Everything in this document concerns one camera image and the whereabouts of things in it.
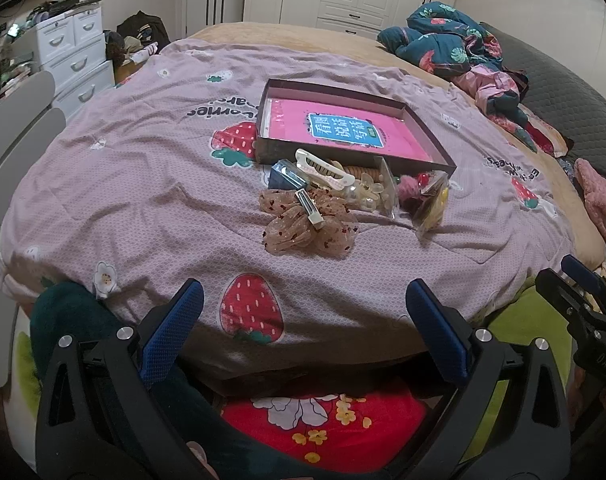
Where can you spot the grey padded headboard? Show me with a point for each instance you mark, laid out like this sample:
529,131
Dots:
560,98

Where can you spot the pink fuzzy cloth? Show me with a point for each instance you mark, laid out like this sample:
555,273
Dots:
594,193

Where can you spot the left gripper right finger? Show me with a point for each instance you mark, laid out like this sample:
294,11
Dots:
503,414

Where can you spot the red floral garment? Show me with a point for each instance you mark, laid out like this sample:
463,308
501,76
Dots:
338,432

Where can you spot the pink strawberry print blanket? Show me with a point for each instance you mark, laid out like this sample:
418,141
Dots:
140,193

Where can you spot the clear bag with earrings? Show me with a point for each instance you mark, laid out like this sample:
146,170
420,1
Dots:
385,187

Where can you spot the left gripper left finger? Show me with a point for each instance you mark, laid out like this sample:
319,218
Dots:
97,418

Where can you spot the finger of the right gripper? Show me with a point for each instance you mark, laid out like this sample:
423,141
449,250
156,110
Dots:
569,303
591,282

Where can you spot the grey chair back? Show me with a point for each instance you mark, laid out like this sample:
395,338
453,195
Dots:
28,124

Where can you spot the pink pajama garment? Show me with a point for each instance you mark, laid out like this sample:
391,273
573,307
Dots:
496,95

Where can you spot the dark cardboard tray box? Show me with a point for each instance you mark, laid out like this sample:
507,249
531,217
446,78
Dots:
266,152

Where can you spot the teal floral quilt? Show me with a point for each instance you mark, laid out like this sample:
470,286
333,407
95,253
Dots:
443,41

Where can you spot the pearl hair accessory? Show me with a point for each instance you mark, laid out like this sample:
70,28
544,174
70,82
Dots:
361,194

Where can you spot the black backpack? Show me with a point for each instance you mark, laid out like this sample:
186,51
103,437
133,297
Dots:
147,28

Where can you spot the pink book in tray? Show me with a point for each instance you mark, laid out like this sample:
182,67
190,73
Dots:
349,128

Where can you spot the white drawer cabinet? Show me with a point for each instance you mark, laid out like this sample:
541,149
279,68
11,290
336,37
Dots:
70,47

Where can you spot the white claw hair clip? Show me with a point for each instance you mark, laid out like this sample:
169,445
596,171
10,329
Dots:
322,173

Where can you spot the small blue plastic box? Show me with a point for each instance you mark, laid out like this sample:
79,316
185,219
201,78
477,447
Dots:
285,176

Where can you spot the dotted mesh bow hair clip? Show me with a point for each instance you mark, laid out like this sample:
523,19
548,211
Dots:
317,220

